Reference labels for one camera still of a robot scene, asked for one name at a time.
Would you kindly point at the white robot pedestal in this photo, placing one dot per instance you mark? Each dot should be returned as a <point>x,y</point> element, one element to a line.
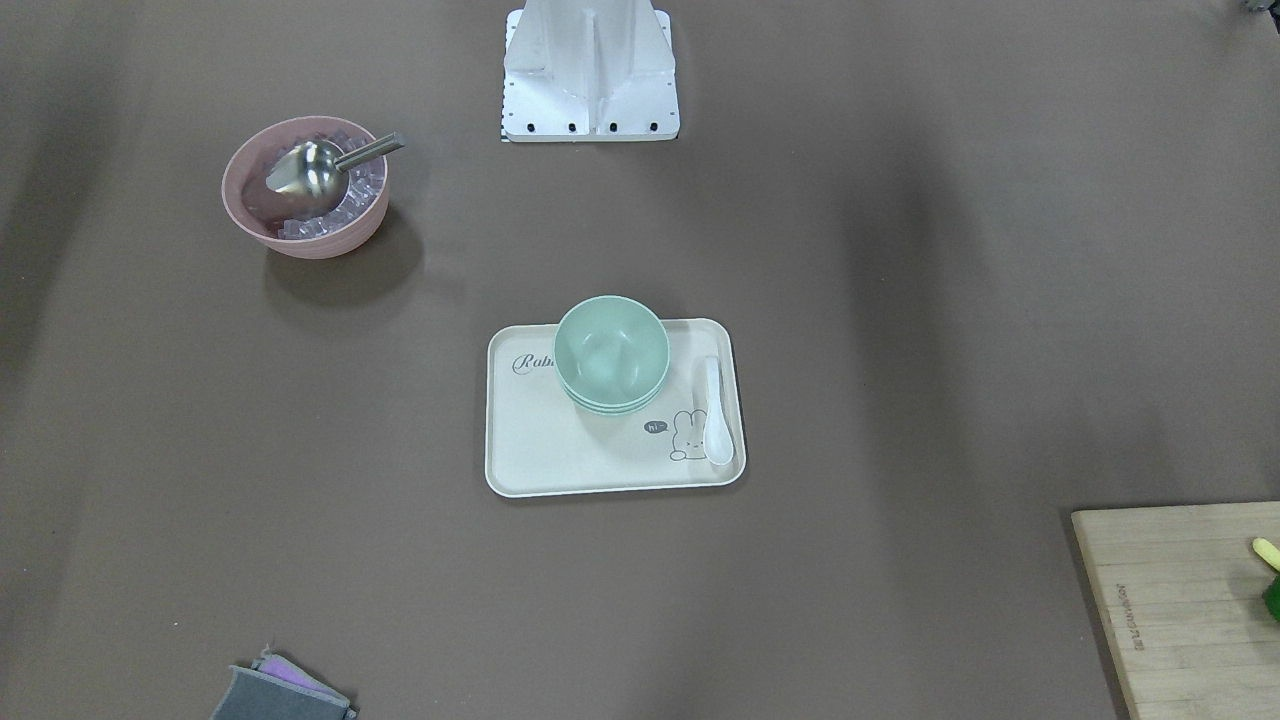
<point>589,71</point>

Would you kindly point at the yellow plastic knife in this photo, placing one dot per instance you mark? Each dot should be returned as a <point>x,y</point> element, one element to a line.
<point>1267,551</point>

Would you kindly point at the green bowl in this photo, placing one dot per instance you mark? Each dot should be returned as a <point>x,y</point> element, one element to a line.
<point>610,410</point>
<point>611,349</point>
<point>573,394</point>

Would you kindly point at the green bowl on tray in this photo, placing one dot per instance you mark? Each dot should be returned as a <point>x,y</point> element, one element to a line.
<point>610,410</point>

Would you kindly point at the cream serving tray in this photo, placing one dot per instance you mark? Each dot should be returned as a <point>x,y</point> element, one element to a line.
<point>538,443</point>

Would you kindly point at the green lime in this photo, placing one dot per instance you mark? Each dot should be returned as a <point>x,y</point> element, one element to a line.
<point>1271,599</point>

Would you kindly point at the grey folded cloth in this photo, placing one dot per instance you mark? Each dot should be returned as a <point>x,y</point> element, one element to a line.
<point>275,687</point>

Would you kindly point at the pink bowl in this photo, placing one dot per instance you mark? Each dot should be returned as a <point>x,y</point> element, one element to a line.
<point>348,226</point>

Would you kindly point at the metal ice scoop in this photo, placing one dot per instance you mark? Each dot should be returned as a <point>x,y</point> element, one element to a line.
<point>312,178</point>

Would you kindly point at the white ceramic spoon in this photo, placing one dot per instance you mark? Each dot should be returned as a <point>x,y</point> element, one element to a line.
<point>718,442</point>

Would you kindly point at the bamboo cutting board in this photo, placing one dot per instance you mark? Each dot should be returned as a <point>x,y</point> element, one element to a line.
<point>1181,596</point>

